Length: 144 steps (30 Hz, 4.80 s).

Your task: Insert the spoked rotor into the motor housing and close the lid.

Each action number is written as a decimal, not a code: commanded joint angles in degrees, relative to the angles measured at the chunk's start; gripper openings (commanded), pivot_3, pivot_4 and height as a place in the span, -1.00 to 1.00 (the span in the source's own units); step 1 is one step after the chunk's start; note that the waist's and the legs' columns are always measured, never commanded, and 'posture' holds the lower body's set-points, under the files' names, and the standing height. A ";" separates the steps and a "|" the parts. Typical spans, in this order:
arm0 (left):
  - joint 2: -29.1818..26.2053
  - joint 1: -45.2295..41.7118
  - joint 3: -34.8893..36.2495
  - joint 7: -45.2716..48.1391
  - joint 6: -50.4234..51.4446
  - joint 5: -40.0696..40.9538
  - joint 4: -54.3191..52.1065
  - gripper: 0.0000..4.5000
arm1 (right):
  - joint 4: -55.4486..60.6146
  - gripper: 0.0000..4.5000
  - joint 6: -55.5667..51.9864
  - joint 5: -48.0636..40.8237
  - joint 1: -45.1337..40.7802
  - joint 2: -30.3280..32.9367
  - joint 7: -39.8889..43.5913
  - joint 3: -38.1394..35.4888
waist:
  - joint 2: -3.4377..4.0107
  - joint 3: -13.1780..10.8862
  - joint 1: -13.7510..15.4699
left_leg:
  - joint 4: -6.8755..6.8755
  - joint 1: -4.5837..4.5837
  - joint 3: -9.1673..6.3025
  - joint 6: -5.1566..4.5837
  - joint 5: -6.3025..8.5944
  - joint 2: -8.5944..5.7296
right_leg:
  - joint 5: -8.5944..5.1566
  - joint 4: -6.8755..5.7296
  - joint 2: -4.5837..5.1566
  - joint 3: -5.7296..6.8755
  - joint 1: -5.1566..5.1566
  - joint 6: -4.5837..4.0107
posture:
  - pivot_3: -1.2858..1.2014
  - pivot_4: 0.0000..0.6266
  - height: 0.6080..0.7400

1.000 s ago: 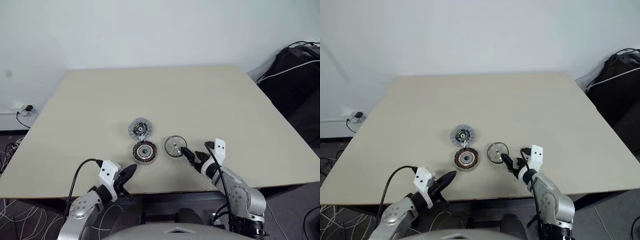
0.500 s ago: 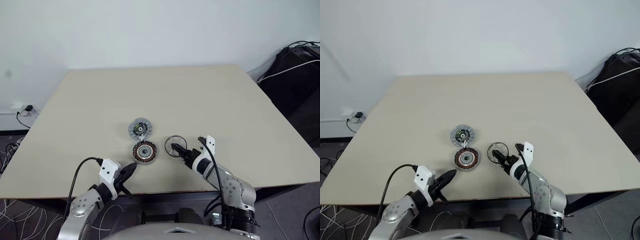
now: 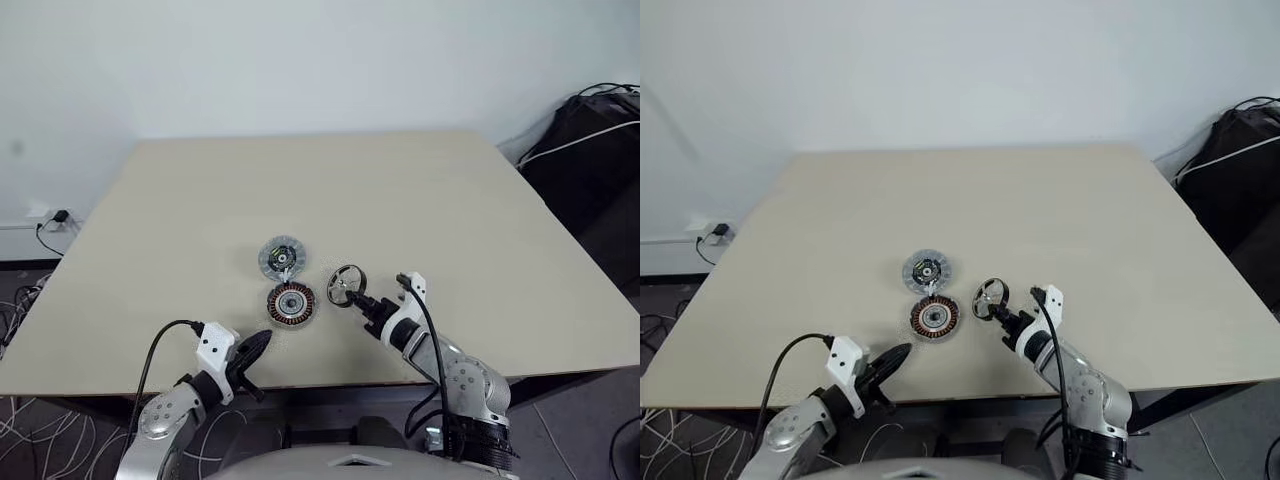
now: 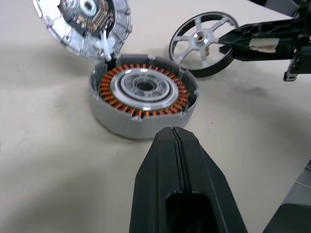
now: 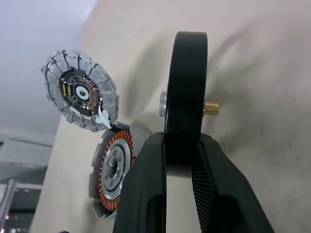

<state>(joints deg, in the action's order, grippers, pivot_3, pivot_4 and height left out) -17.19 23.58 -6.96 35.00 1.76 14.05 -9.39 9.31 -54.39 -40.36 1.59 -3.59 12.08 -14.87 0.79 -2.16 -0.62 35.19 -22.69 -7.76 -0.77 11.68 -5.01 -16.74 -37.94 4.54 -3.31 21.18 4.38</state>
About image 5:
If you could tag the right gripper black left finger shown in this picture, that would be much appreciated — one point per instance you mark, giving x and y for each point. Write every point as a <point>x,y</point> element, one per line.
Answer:
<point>145,184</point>

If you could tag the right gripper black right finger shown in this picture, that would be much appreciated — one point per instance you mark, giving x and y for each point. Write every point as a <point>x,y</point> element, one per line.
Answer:
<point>226,184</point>

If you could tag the black rotor with brass pinion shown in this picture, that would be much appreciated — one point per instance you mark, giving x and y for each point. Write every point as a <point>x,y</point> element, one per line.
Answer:
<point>187,97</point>

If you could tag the silver motor lid with circuit board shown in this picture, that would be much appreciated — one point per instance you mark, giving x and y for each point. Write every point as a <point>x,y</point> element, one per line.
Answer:
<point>73,72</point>

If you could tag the silver motor housing with copper windings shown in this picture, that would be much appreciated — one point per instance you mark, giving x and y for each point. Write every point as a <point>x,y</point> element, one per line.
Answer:
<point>114,167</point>

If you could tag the silver metal bar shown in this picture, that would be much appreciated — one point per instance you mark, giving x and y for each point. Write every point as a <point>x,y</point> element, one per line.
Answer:
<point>6,204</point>

